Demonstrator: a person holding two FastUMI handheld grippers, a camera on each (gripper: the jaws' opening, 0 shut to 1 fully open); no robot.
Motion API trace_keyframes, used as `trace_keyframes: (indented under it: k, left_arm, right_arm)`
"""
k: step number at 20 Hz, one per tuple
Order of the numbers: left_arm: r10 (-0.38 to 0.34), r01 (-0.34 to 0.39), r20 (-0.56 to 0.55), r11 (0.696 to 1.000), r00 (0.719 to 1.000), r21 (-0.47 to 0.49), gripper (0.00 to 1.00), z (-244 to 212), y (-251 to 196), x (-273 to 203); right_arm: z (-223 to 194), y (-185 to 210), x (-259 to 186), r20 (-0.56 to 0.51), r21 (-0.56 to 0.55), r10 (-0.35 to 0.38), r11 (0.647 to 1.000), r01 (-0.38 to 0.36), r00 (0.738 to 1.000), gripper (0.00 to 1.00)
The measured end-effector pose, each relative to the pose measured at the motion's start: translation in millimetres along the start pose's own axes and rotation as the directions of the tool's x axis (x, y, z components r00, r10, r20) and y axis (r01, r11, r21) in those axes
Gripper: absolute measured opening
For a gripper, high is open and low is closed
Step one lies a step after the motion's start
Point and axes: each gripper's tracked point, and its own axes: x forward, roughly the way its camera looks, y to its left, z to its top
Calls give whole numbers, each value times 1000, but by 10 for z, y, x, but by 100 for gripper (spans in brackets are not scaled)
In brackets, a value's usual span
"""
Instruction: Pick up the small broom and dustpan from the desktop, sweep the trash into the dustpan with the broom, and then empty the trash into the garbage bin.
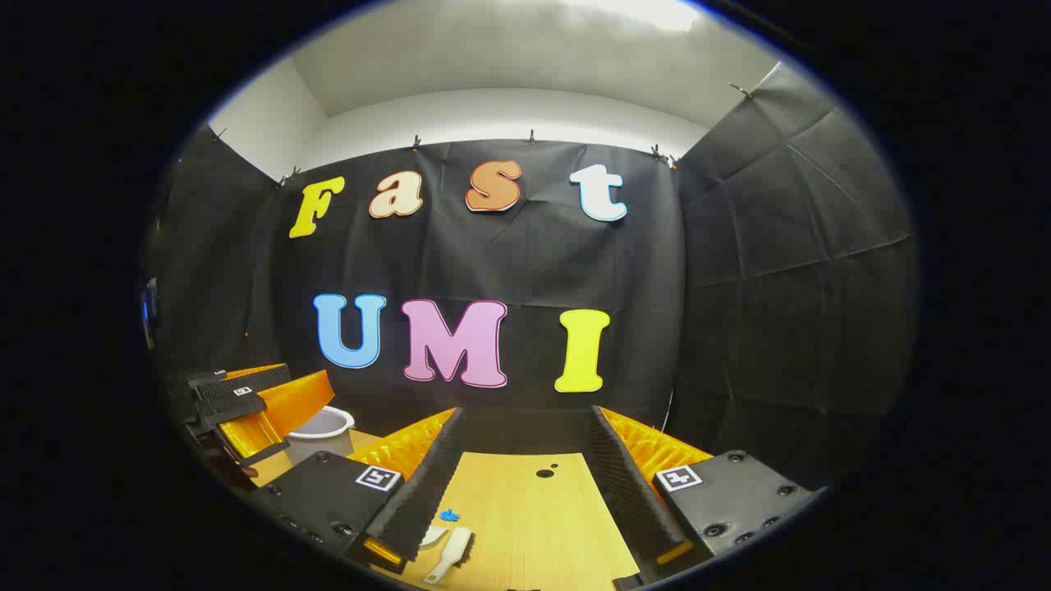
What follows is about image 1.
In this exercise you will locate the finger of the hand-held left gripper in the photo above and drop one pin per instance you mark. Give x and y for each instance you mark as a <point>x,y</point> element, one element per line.
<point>234,409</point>
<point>246,384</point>

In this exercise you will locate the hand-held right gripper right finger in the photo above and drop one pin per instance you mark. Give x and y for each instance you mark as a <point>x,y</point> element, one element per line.
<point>632,501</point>

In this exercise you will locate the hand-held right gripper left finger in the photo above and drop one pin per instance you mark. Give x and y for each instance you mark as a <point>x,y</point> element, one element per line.
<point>427,492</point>

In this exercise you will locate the dark blue paper scrap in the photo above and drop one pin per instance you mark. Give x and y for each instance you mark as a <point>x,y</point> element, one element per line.
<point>449,515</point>

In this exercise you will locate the grey plastic dustpan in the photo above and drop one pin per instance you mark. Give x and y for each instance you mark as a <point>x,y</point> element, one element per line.
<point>433,538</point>

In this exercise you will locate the small white broom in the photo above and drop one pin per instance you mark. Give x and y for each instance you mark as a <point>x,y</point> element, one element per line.
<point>460,543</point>

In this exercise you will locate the white plastic garbage bin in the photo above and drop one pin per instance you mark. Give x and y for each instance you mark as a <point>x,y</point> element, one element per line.
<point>320,423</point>

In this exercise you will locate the wooden desktop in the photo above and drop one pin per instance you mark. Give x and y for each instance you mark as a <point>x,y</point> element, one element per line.
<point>534,525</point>

